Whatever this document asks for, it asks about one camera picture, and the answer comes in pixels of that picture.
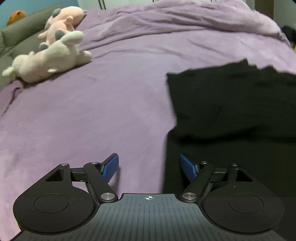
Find black garment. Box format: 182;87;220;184
164;59;296;241

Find dark clothes on table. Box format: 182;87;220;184
281;26;296;50

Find purple duvet bed cover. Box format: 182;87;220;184
1;1;295;240

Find white pink plush toy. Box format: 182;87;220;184
2;31;92;83

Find grey headboard cushion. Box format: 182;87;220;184
0;3;63;90

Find orange plush toy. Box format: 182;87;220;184
6;10;26;26

